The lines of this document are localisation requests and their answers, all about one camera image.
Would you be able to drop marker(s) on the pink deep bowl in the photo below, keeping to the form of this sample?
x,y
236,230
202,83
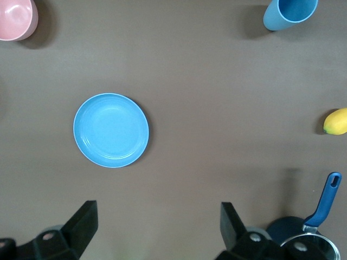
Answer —
x,y
15,20

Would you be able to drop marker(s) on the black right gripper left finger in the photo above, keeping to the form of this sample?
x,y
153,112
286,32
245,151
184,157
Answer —
x,y
73,233

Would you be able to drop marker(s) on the blue shallow plate bowl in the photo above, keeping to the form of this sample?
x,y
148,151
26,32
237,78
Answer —
x,y
111,130

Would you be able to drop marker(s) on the blue cup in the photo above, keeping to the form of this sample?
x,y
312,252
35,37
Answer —
x,y
275,20

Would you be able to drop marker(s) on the glass lid blue knob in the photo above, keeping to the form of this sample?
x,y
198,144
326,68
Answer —
x,y
326,246

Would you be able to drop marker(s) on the yellow lemon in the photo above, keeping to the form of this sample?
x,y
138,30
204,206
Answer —
x,y
337,122

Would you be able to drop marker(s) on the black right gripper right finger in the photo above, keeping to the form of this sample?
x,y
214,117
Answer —
x,y
236,238

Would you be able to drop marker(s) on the dark blue saucepan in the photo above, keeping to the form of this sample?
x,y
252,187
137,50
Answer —
x,y
326,199

